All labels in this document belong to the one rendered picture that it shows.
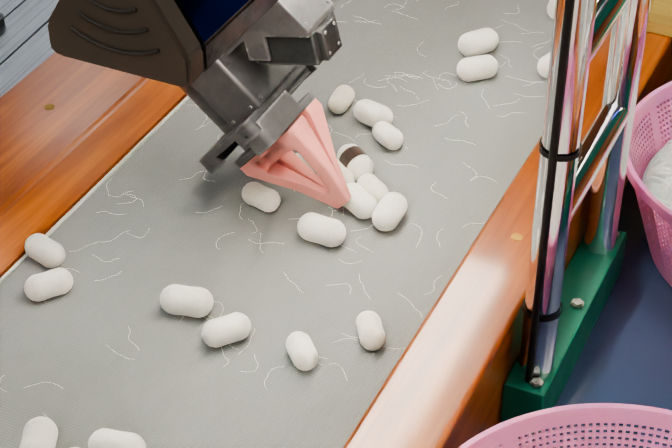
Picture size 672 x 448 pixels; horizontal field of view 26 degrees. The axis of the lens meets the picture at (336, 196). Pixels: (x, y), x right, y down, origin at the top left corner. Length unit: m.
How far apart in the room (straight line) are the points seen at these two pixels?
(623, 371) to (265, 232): 0.28
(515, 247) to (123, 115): 0.35
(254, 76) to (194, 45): 0.36
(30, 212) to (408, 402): 0.34
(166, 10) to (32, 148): 0.49
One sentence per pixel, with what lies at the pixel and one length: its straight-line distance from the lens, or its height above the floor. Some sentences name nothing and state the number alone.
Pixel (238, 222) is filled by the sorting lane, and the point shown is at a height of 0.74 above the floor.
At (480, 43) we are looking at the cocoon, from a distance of 1.29.
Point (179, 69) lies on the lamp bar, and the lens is 0.69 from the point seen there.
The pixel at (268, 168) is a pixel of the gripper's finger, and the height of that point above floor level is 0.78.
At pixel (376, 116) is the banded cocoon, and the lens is 1.19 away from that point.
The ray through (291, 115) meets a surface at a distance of 1.05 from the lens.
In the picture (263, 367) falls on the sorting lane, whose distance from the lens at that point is 0.98.
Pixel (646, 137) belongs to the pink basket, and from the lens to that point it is 1.21.
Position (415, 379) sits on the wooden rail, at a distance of 0.93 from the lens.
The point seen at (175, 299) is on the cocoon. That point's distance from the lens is 1.01.
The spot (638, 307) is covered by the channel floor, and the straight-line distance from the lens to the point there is 1.15.
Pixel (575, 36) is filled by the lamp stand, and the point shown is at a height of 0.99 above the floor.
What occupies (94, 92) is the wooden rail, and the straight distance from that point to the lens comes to 1.22.
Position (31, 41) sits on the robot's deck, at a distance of 1.49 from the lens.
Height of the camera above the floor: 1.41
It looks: 37 degrees down
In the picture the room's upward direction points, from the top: straight up
